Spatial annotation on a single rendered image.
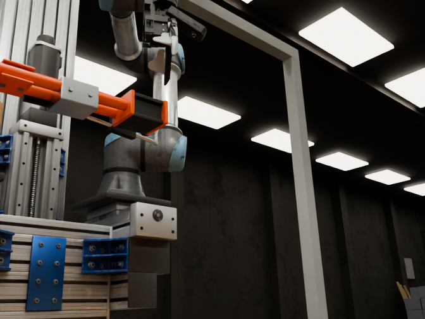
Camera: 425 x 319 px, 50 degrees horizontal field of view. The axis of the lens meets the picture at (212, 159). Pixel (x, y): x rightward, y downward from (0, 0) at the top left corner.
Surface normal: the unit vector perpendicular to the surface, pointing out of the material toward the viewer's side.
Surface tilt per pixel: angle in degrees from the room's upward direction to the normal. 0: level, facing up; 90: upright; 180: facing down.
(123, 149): 90
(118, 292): 90
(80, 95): 90
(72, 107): 180
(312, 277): 90
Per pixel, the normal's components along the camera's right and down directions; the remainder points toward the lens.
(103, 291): 0.67, -0.26
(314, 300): -0.74, -0.19
